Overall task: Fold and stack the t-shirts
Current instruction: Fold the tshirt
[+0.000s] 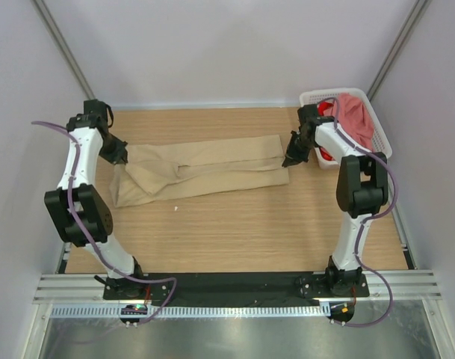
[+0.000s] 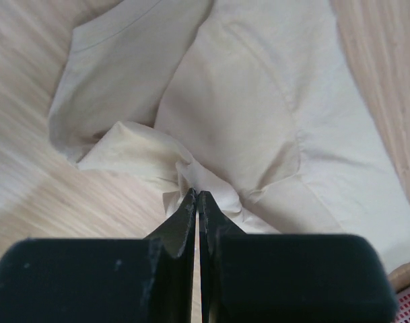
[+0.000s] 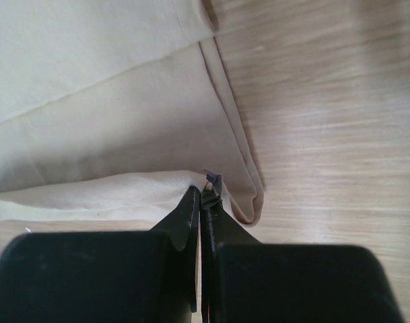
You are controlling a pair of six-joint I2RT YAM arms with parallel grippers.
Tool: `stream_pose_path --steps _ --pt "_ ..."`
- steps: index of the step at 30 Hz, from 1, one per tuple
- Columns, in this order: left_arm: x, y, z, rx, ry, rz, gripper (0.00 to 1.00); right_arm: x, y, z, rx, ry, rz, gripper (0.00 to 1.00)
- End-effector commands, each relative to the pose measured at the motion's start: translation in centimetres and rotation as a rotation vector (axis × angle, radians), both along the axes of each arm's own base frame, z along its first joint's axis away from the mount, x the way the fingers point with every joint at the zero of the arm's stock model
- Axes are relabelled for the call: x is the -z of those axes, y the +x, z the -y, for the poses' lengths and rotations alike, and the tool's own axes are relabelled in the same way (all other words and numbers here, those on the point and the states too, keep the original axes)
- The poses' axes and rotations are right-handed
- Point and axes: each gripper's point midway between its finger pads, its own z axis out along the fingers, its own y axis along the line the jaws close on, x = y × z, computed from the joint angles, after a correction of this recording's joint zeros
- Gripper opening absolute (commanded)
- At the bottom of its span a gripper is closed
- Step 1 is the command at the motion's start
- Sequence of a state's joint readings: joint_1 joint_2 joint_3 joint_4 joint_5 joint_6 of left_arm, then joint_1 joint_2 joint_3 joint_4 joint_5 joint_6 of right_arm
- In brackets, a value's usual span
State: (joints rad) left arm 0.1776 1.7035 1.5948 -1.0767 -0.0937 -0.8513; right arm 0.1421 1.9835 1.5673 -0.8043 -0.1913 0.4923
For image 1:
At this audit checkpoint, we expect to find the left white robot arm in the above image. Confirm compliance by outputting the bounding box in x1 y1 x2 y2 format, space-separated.
44 99 146 299

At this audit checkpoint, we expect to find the aluminium frame rail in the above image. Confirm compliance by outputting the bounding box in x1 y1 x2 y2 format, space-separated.
33 270 442 307

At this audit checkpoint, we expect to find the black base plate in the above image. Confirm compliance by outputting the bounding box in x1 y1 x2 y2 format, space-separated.
94 271 370 308

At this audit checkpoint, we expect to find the white slotted cable duct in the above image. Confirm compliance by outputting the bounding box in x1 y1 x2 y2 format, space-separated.
51 304 330 319

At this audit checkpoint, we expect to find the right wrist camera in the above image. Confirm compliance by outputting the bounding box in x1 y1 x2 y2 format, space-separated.
297 104 319 126

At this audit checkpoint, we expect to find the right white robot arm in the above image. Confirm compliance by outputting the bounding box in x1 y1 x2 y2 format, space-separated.
282 104 389 296

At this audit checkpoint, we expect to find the pink t shirt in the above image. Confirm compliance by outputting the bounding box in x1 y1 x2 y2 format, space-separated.
334 93 374 150

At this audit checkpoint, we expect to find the beige t shirt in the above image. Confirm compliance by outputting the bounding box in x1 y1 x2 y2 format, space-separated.
110 135 290 208

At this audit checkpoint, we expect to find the red t shirt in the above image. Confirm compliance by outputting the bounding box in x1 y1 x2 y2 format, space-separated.
318 101 335 117

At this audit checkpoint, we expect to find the white plastic basket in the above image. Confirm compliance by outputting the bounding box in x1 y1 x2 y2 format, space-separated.
300 88 392 170

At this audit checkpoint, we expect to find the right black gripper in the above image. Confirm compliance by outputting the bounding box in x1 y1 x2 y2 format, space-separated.
283 131 316 168

